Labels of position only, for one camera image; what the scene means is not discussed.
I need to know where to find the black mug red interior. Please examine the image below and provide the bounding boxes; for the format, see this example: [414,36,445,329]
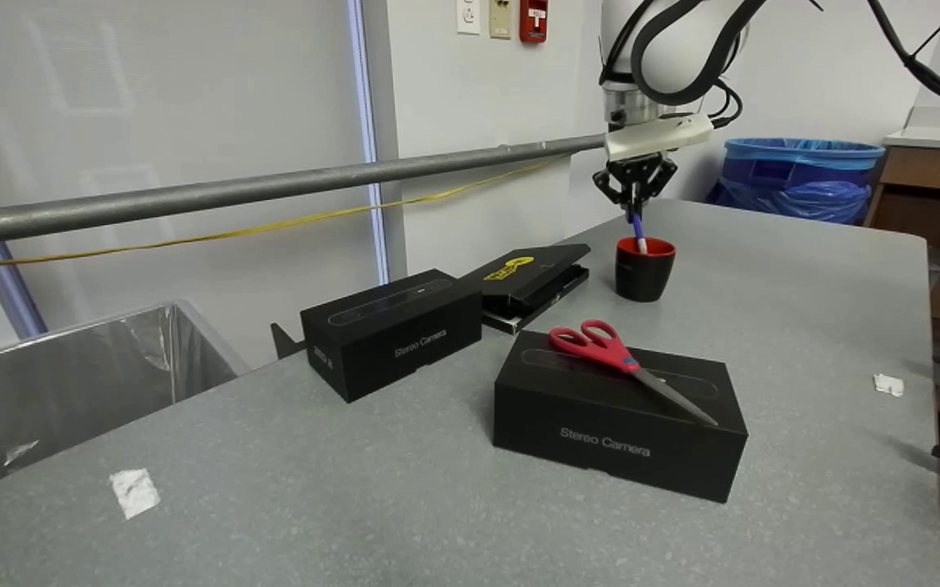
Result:
[618,237,675,303]

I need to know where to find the yellow cord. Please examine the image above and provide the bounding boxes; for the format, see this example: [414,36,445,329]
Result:
[0,160,561,282]

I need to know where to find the red fire alarm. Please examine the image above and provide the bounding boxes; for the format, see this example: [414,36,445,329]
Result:
[518,0,548,46]

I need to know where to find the grey plastic lined bin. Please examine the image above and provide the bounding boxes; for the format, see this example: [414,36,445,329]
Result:
[0,303,246,478]

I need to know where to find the flat black box yellow logo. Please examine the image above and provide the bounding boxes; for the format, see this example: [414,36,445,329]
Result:
[464,245,587,334]

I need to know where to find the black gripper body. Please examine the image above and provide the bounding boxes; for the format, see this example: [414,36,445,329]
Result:
[605,86,713,163]

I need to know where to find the beige wall plate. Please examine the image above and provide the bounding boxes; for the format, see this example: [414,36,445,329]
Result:
[488,0,513,39]

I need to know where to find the white tape patch left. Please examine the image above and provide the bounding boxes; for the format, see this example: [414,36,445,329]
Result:
[110,469,161,519]

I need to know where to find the white wall switch plate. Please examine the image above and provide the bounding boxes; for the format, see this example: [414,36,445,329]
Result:
[456,0,483,36]

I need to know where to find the white tape scrap right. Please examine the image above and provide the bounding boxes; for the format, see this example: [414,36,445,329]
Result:
[873,376,903,397]

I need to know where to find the blue lined trash bin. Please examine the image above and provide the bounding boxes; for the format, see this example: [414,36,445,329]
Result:
[707,136,884,225]

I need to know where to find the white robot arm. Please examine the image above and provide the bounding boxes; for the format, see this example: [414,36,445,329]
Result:
[595,0,762,220]

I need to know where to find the black stereo camera box left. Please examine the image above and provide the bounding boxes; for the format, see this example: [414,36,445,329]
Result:
[301,270,483,402]

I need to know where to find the black box under scissors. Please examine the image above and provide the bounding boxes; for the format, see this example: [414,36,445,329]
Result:
[491,334,746,501]

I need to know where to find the red handled scissors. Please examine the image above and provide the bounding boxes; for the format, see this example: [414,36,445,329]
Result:
[548,320,713,426]

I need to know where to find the grey metal rail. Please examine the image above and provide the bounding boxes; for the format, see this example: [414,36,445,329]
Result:
[0,135,605,242]

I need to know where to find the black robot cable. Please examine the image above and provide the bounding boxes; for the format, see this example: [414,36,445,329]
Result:
[865,0,940,118]

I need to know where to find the blue marker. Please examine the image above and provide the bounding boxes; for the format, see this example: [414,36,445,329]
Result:
[629,214,647,254]

